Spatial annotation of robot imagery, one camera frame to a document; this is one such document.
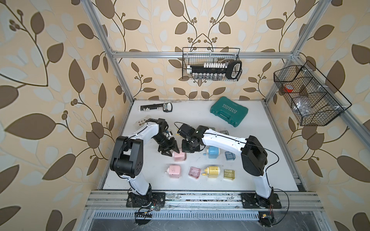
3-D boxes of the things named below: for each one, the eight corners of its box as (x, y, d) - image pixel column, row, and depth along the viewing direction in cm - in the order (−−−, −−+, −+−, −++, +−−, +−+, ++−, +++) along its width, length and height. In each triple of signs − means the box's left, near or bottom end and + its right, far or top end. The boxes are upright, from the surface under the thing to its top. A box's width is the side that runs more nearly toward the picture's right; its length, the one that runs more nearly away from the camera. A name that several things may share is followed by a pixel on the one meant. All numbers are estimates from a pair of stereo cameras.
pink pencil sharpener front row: (166, 178, 83) (164, 174, 77) (167, 169, 86) (165, 165, 81) (180, 178, 83) (179, 174, 77) (180, 169, 86) (180, 165, 81)
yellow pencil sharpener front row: (202, 178, 84) (203, 173, 77) (201, 171, 86) (202, 166, 79) (218, 178, 84) (220, 173, 77) (217, 171, 86) (219, 166, 79)
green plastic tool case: (209, 112, 115) (209, 108, 111) (222, 99, 125) (223, 95, 121) (235, 128, 105) (237, 124, 101) (248, 113, 114) (250, 109, 110)
